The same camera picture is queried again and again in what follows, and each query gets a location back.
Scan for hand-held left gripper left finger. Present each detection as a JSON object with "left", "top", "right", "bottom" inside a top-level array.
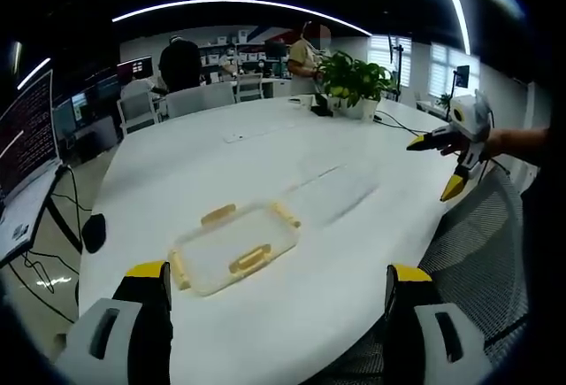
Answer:
[{"left": 52, "top": 259, "right": 174, "bottom": 385}]

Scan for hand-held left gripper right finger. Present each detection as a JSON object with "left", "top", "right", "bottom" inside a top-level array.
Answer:
[{"left": 384, "top": 263, "right": 494, "bottom": 385}]

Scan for clear plastic lid yellow buckles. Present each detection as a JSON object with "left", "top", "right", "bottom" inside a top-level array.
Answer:
[{"left": 166, "top": 200, "right": 302, "bottom": 298}]

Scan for person's right hand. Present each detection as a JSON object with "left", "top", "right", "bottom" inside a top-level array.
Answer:
[{"left": 439, "top": 133, "right": 492, "bottom": 160}]

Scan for small monitor on stand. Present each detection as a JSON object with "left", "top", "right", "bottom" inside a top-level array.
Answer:
[{"left": 451, "top": 64, "right": 472, "bottom": 107}]

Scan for white plant pot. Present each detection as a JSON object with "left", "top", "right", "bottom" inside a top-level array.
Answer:
[{"left": 339, "top": 96, "right": 381, "bottom": 120}]

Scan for black tripod stand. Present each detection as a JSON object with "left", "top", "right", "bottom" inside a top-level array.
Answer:
[{"left": 386, "top": 34, "right": 407, "bottom": 104}]

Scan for grey mesh office chair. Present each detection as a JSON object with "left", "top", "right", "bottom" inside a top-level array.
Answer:
[{"left": 309, "top": 166, "right": 534, "bottom": 385}]

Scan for green potted plant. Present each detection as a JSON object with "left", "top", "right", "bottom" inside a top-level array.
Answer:
[{"left": 317, "top": 50, "right": 400, "bottom": 110}]

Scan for black round object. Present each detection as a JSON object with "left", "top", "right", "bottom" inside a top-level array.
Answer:
[{"left": 80, "top": 212, "right": 108, "bottom": 254}]

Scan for black box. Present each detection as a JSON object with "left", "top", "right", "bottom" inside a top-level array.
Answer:
[{"left": 310, "top": 94, "right": 334, "bottom": 117}]

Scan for curved ceiling light strip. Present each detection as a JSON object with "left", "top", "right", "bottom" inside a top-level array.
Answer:
[
  {"left": 431, "top": 0, "right": 472, "bottom": 57},
  {"left": 111, "top": 0, "right": 371, "bottom": 37}
]

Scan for white side desk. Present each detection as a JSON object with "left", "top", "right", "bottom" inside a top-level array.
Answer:
[{"left": 0, "top": 166, "right": 68, "bottom": 267}]

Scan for white office chair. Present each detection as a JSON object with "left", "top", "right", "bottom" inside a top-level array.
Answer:
[
  {"left": 116, "top": 91, "right": 161, "bottom": 137},
  {"left": 164, "top": 81, "right": 236, "bottom": 119},
  {"left": 233, "top": 72, "right": 264, "bottom": 104}
]

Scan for storage shelf with boxes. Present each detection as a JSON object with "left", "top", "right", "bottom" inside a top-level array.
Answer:
[{"left": 196, "top": 28, "right": 293, "bottom": 77}]

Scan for computer monitor with red text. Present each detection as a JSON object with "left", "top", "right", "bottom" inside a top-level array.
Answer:
[{"left": 0, "top": 67, "right": 64, "bottom": 212}]

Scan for desktop monitor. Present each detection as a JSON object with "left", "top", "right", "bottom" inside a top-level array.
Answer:
[{"left": 116, "top": 55, "right": 154, "bottom": 83}]

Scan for black cable on table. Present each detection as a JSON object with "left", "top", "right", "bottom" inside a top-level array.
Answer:
[{"left": 373, "top": 109, "right": 437, "bottom": 135}]

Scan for black cable under desk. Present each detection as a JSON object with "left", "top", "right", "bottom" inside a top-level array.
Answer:
[{"left": 8, "top": 166, "right": 94, "bottom": 324}]

